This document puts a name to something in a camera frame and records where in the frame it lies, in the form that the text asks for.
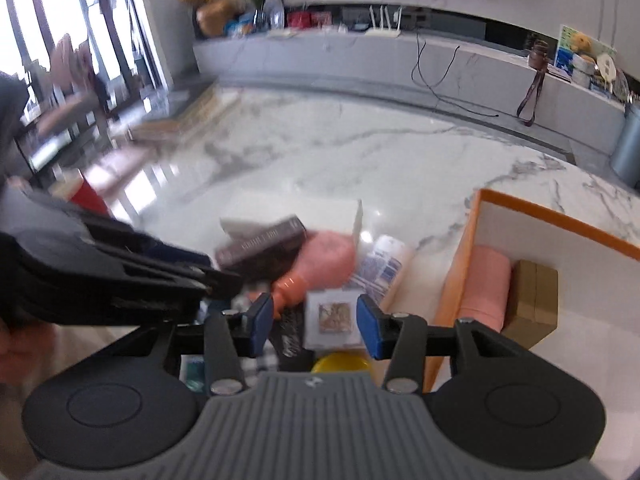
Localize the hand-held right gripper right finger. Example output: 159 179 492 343
356 294 528 393

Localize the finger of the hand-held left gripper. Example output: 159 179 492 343
87 216 215 274
124 261 247 302

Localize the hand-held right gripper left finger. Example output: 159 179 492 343
115 292 276 396

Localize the black printed pouch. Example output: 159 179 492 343
272 305 314 361

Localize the small picture card case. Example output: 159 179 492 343
302 287 367 351

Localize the dark purple box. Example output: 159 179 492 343
215 215 308 282

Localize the white box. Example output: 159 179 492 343
234 199 364 261

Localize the orange rimmed storage box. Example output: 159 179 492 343
385 187 640 393

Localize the person's left hand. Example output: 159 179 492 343
0 317 57 389

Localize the yellow round object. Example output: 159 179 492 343
311 352 374 376

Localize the white blue printed package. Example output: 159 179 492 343
350 234 417 307

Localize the red container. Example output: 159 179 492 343
47 167 112 217

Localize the pink bottle orange cap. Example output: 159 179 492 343
270 230 358 318

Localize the teal packet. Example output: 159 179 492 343
180 355 207 392

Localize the pink box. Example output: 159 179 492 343
460 245 514 333

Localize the brown cardboard box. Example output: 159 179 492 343
501 259 560 349

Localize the glass sliding door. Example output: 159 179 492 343
0 0 172 128

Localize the blue snack packet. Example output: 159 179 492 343
224 12 257 37

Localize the orange round vase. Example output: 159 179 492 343
195 0 239 37

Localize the marble tv console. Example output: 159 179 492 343
192 7 640 157

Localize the white router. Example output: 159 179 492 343
365 5 405 38

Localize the grey blue trash can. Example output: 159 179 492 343
610 102 640 177

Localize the round patterned tin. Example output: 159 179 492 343
570 55 599 87

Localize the green blue poster card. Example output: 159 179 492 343
554 25 594 82

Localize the patterned round fan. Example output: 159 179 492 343
612 67 631 102

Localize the white round sign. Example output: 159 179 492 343
595 55 619 82

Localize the black cable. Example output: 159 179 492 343
412 30 501 119

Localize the brown camera bag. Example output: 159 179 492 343
516 40 551 128

